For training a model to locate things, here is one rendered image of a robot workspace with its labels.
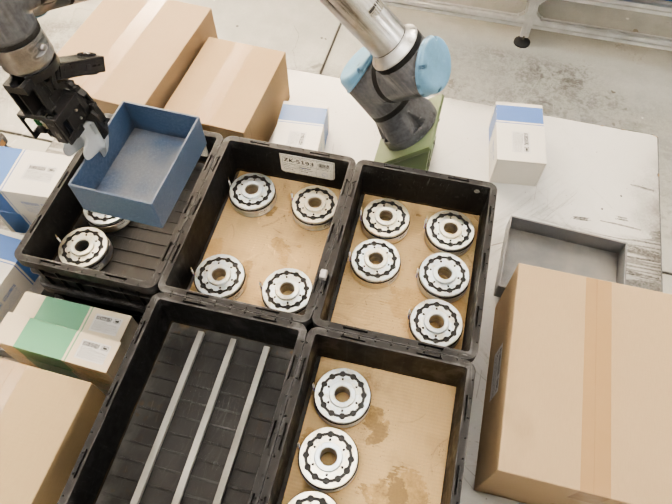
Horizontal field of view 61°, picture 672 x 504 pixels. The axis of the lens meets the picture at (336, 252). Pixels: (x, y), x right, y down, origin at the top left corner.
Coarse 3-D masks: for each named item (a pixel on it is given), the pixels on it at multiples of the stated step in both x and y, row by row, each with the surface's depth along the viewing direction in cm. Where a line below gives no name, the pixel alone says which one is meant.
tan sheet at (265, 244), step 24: (288, 192) 130; (336, 192) 130; (240, 216) 127; (264, 216) 127; (288, 216) 127; (216, 240) 124; (240, 240) 124; (264, 240) 124; (288, 240) 124; (312, 240) 123; (264, 264) 120; (288, 264) 120; (312, 264) 120; (192, 288) 118
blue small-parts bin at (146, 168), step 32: (128, 128) 106; (160, 128) 106; (192, 128) 99; (96, 160) 99; (128, 160) 104; (160, 160) 104; (192, 160) 102; (96, 192) 93; (128, 192) 100; (160, 192) 93; (160, 224) 96
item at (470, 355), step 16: (368, 160) 122; (432, 176) 120; (448, 176) 120; (352, 192) 119; (496, 192) 117; (336, 240) 112; (336, 256) 110; (480, 272) 108; (320, 288) 106; (480, 288) 106; (320, 304) 104; (480, 304) 104; (320, 320) 103; (480, 320) 103; (368, 336) 101; (384, 336) 101; (448, 352) 99; (464, 352) 99
